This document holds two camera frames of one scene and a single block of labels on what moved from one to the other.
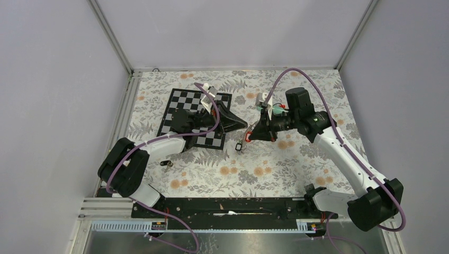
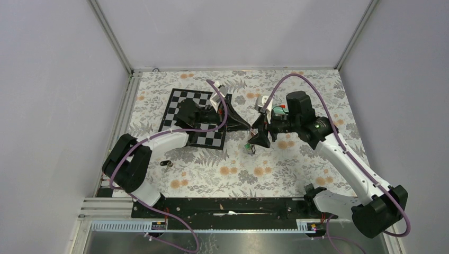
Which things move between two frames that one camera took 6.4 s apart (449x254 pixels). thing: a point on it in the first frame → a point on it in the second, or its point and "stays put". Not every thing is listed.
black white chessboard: x=190 y=99 stays put
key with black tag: x=167 y=163 stays put
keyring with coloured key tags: x=241 y=144 → x=249 y=146
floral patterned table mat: x=244 y=168 stays put
